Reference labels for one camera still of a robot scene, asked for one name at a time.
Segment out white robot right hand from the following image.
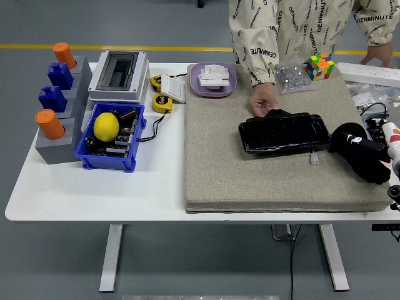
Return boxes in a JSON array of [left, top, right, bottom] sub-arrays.
[[340, 118, 400, 181]]

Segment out person's right hand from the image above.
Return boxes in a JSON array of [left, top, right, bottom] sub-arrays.
[[248, 84, 281, 118]]

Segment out person's left hand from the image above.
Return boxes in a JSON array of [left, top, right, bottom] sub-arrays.
[[359, 42, 396, 69]]

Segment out black rag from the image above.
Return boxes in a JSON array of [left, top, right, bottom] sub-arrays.
[[327, 122, 392, 185]]

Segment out blue rimmed parts tray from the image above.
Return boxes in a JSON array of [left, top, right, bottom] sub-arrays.
[[364, 113, 391, 143]]

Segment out white power strip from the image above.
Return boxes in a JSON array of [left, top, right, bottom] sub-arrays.
[[337, 62, 400, 88]]

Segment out clear bag of metal nuts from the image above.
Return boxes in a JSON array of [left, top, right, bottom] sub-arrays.
[[274, 57, 318, 96]]

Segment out clear plastic bags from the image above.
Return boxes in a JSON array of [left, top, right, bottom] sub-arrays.
[[346, 80, 400, 110]]

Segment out white plastic parts pile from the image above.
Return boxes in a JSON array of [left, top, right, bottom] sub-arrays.
[[197, 63, 231, 91]]

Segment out colourful puzzle cube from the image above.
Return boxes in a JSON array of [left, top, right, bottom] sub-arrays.
[[304, 52, 336, 82]]

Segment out purple square bowl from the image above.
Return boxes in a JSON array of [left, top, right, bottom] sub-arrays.
[[189, 61, 238, 99]]

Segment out beige fabric mat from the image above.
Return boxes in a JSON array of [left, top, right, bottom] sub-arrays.
[[183, 64, 395, 215]]

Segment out person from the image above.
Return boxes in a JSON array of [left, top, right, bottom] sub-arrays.
[[227, 0, 400, 89]]

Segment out black table control box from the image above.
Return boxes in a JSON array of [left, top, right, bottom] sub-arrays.
[[371, 223, 400, 243]]

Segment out yellow tape measure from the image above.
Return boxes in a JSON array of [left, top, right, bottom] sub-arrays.
[[149, 74, 164, 93], [152, 92, 174, 114]]

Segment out white table leg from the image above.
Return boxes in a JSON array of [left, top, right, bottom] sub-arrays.
[[318, 224, 350, 292], [99, 224, 123, 293]]

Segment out black electronic circuit parts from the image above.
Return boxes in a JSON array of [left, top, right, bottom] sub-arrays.
[[84, 107, 140, 157]]

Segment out yellow lemon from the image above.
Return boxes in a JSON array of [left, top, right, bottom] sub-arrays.
[[93, 112, 120, 143]]

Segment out blue plastic bin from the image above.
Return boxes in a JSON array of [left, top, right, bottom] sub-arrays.
[[73, 101, 148, 174]]

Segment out orange cylinder peg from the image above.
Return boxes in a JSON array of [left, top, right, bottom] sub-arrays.
[[34, 109, 66, 141], [52, 42, 78, 69]]

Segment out blue block peg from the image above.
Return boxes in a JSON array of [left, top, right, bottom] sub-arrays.
[[37, 84, 68, 113], [47, 62, 74, 89]]

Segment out grey stepped block holder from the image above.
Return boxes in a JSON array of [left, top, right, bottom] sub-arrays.
[[34, 55, 94, 165]]

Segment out thin black cable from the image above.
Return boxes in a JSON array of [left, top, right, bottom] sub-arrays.
[[361, 102, 390, 118]]

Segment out white wall switch plate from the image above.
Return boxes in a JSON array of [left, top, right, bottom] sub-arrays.
[[160, 74, 188, 104]]

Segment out black lanyard cord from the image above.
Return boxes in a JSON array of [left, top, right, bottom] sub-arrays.
[[139, 112, 166, 143]]

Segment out grey white electrical enclosure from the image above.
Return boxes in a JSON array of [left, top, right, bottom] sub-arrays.
[[87, 50, 150, 104]]

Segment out metal under-table bracket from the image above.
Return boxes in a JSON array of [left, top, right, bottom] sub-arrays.
[[270, 224, 297, 241]]

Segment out black hanging power cable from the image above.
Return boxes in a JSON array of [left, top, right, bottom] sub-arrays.
[[289, 224, 303, 300]]

